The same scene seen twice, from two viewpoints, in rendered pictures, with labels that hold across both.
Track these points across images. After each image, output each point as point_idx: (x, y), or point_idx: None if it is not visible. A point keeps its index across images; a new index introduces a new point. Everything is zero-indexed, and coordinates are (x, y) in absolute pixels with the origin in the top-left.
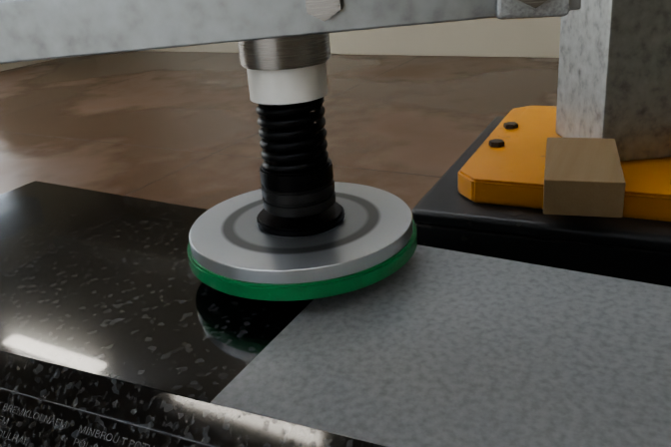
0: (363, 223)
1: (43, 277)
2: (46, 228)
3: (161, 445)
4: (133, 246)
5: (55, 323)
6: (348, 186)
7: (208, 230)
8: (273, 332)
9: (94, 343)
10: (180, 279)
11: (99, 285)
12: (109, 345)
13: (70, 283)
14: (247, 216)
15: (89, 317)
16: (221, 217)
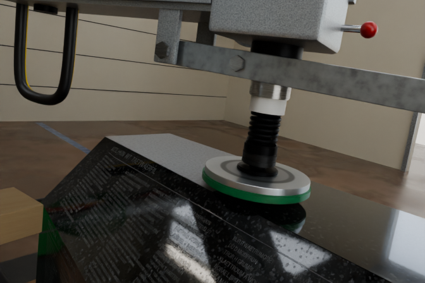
0: (231, 162)
1: (393, 226)
2: None
3: None
4: (353, 228)
5: (360, 203)
6: (223, 175)
7: (301, 177)
8: None
9: (337, 193)
10: (314, 203)
11: (354, 212)
12: (331, 191)
13: (372, 218)
14: (283, 178)
15: (347, 201)
16: (296, 181)
